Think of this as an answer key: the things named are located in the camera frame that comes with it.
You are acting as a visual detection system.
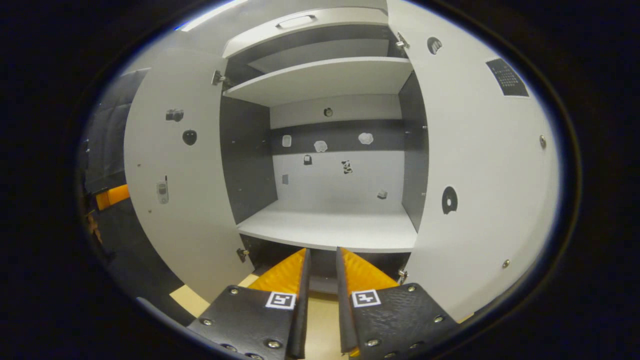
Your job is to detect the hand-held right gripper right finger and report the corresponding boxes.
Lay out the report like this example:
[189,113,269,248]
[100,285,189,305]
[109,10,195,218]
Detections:
[335,246,460,359]

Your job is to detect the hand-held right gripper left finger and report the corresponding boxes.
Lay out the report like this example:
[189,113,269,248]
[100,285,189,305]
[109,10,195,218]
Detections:
[186,247,312,360]

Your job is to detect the white shoe cabinet door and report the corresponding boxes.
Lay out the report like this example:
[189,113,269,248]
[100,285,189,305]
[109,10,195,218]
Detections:
[123,47,256,304]
[387,0,561,321]

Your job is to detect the white double-door shoe cabinet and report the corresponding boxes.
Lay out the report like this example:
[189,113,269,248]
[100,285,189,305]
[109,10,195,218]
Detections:
[220,7,431,296]

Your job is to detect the white cabinet shelf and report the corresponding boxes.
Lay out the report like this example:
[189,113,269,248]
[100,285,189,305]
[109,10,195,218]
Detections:
[223,56,415,107]
[237,198,419,254]

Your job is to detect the white cabinet top panel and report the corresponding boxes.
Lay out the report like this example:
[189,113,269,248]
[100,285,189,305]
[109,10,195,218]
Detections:
[222,7,390,60]

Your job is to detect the cabinet top panel handle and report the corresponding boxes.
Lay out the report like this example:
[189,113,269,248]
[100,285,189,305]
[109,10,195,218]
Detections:
[274,14,318,30]

